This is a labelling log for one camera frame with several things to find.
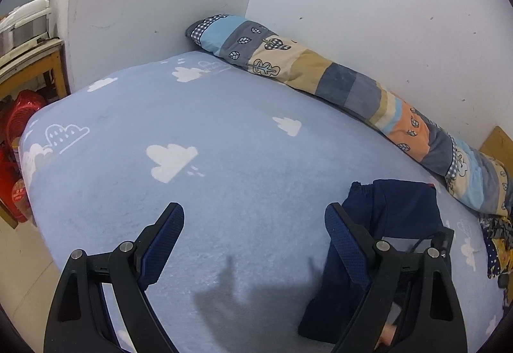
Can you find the light blue cloud bed sheet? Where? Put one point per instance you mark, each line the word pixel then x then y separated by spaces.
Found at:
pixel 240 160

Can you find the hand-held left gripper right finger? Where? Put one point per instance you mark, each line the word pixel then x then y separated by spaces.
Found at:
pixel 348 248

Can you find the white kitchen appliance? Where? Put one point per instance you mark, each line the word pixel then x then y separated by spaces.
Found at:
pixel 24 22

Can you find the wooden headboard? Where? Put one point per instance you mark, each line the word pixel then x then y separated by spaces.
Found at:
pixel 499 144

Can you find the patchwork quilt roll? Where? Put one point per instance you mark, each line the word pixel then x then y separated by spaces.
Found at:
pixel 344 84

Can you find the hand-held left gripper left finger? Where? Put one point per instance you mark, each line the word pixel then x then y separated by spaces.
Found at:
pixel 162 248

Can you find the navy jacket with red collar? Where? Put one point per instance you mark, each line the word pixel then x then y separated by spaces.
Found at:
pixel 400 208

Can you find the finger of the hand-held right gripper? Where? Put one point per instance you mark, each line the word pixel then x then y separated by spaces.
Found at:
pixel 444 241

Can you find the red plastic baskets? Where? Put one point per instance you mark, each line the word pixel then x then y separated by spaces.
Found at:
pixel 20 116

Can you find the wooden side table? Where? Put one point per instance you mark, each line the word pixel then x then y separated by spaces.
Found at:
pixel 44 64

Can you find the blue yellow patterned cloth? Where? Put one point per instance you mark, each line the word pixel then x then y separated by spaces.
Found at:
pixel 499 248

